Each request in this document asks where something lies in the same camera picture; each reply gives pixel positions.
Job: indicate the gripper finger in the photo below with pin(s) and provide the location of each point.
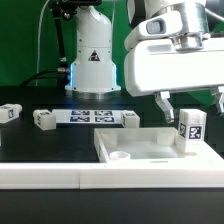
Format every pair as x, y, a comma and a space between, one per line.
162, 100
218, 94

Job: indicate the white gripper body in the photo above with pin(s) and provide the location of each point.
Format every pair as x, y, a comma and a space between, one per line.
154, 66

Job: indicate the white square tabletop part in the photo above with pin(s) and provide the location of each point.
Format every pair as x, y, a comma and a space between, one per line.
153, 145

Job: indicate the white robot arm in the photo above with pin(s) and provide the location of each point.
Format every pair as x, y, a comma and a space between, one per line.
93, 71

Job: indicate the white marker tag sheet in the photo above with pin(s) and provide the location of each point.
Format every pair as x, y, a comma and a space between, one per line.
87, 116

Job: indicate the white U-shaped fence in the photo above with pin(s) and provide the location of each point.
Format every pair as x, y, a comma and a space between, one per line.
109, 176

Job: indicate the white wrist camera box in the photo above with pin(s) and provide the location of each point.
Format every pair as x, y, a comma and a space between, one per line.
155, 32

